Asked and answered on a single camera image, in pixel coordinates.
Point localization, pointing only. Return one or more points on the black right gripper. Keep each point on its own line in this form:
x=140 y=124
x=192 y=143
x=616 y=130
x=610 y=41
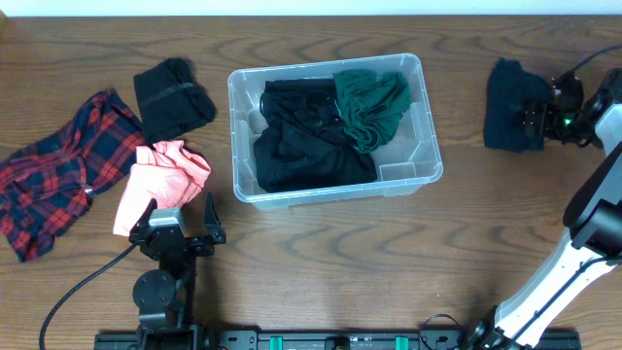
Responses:
x=549 y=111

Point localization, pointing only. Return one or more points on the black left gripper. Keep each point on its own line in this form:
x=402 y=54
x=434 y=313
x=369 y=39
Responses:
x=192 y=241

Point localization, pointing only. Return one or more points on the dark navy garment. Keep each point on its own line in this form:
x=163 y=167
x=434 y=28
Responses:
x=510 y=90

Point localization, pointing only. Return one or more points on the large black garment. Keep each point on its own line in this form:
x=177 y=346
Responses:
x=304 y=146

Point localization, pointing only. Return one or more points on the dark green garment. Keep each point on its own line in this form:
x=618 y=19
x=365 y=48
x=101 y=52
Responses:
x=371 y=105

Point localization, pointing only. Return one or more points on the clear plastic storage bin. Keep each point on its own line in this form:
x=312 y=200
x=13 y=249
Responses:
x=407 y=163

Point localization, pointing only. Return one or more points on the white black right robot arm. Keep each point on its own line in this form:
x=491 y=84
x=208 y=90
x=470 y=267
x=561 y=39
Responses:
x=590 y=247

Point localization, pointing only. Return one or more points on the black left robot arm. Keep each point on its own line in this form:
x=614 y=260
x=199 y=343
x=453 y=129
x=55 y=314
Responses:
x=164 y=296

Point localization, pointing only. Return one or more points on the pink crumpled garment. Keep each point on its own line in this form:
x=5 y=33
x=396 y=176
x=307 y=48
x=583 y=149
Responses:
x=166 y=171

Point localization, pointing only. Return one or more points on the black folded garment with band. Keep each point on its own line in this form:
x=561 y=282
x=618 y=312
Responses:
x=171 y=101

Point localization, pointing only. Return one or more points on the red navy plaid shirt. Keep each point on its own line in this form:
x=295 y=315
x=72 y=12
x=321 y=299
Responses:
x=47 y=186

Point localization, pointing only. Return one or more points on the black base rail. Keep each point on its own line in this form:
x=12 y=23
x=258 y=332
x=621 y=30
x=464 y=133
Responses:
x=250 y=340

